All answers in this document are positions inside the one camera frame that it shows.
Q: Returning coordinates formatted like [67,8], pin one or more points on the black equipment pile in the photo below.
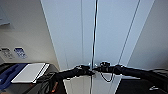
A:
[130,88]

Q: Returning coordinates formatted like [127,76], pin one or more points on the grey wall panel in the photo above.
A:
[4,16]

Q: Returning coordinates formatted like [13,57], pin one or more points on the white flat board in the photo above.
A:
[29,72]

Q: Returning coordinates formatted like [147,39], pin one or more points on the orange item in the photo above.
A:
[53,86]

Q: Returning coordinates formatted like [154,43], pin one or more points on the blue item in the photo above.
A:
[8,76]

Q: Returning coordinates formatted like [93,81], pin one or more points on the white wardrobe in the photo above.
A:
[140,33]

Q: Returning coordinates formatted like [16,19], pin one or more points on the white wardrobe door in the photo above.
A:
[66,36]
[111,36]

